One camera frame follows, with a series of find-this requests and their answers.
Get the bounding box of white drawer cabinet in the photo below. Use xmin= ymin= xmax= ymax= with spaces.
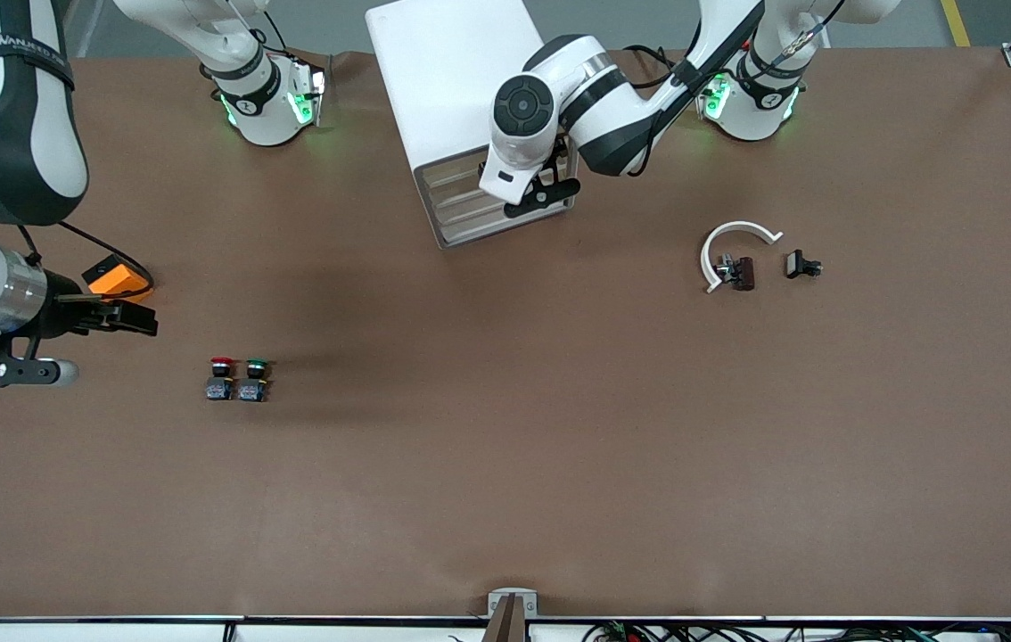
xmin=366 ymin=0 xmax=583 ymax=251

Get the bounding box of orange and black box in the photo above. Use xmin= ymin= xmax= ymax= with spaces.
xmin=82 ymin=254 xmax=154 ymax=306

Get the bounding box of dark brown terminal block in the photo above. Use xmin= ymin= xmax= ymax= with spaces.
xmin=716 ymin=255 xmax=756 ymax=292

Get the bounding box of small black clip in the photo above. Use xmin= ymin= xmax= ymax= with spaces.
xmin=784 ymin=249 xmax=826 ymax=281

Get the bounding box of table cover sheet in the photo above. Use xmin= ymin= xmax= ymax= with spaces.
xmin=0 ymin=49 xmax=1011 ymax=621

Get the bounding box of red push button switch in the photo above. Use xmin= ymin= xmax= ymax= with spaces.
xmin=206 ymin=356 xmax=237 ymax=401

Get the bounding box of green push button switch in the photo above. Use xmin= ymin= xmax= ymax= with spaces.
xmin=238 ymin=358 xmax=271 ymax=403

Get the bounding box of black base cable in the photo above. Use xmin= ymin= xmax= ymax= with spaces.
xmin=621 ymin=43 xmax=694 ymax=90

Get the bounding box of white curved plastic ring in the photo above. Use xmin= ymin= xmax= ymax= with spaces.
xmin=700 ymin=220 xmax=784 ymax=294

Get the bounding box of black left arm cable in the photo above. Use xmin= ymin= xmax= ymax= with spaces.
xmin=639 ymin=0 xmax=847 ymax=170

